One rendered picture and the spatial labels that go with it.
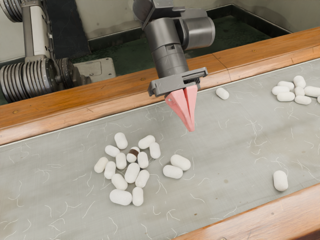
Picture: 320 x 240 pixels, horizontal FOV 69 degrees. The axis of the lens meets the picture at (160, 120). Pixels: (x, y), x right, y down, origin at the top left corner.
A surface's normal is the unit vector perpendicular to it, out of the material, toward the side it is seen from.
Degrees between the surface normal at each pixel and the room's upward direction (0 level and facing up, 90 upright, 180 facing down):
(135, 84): 0
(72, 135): 0
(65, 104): 0
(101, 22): 89
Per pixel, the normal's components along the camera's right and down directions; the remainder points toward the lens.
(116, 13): 0.39, 0.62
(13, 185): -0.08, -0.71
